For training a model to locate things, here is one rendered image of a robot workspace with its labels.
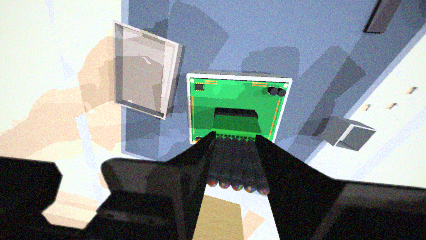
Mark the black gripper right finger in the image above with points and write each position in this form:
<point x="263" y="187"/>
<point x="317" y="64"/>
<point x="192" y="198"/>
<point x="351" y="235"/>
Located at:
<point x="306" y="202"/>

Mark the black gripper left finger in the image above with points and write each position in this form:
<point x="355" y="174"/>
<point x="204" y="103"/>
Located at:
<point x="183" y="178"/>

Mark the green circuit board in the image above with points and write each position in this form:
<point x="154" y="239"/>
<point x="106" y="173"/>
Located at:
<point x="234" y="94"/>

